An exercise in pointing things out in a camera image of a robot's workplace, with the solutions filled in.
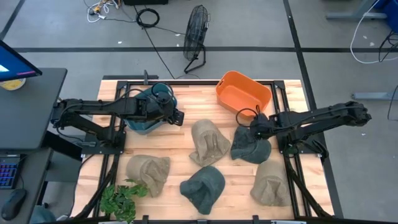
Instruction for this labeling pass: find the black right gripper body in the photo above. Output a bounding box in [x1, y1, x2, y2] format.
[249, 112, 276, 140]

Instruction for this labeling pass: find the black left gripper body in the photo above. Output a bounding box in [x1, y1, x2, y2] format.
[135, 92, 177, 124]

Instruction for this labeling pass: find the dark green bucket hat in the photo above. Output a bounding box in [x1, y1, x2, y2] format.
[179, 166, 226, 216]
[230, 125, 272, 165]

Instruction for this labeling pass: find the beige bucket hat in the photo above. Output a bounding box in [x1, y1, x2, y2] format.
[188, 118, 231, 167]
[250, 159, 292, 207]
[125, 154, 171, 198]

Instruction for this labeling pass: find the blue plastic bin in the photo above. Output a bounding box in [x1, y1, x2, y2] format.
[124, 82, 178, 136]

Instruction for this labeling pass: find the orange plastic bin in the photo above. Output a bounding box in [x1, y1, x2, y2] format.
[215, 70, 273, 121]

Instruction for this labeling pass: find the black floor fan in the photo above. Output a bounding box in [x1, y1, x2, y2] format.
[182, 4, 210, 75]

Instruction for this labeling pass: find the green artificial plant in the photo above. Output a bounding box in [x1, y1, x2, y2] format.
[99, 178, 149, 223]

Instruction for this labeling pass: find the grey floor bar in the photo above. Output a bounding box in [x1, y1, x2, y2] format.
[351, 91, 398, 101]

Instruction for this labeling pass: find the black desk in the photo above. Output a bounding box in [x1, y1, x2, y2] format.
[0, 67, 68, 152]

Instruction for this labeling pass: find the grey desk leg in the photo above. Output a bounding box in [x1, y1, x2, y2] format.
[326, 0, 388, 21]

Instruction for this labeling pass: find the yellow tape roll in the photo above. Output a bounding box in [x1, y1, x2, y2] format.
[0, 77, 27, 91]

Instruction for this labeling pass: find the computer monitor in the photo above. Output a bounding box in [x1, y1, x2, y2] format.
[0, 39, 44, 83]

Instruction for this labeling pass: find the backlit keyboard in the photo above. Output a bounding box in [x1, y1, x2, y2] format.
[0, 154, 21, 190]

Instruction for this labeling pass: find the black computer mouse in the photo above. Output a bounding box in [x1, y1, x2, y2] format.
[1, 188, 28, 222]

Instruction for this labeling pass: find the black left gripper cable loop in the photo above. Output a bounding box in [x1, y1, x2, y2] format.
[150, 82, 175, 105]

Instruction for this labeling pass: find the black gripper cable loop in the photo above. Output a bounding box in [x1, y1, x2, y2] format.
[235, 105, 261, 128]
[150, 82, 175, 105]

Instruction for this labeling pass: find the black right gripper cable loop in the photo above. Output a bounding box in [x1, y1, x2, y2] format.
[235, 105, 261, 128]

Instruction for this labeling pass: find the long black floor cable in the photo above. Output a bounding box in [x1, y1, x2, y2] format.
[132, 4, 187, 80]

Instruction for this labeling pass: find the black metal table frame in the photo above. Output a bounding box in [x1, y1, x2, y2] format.
[70, 80, 334, 224]

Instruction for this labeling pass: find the coiled black cable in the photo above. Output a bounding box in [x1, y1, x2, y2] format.
[136, 7, 160, 29]

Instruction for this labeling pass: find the white cable bundle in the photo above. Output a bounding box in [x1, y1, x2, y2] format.
[86, 0, 121, 24]

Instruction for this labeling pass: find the long white cable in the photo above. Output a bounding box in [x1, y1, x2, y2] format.
[349, 0, 398, 65]

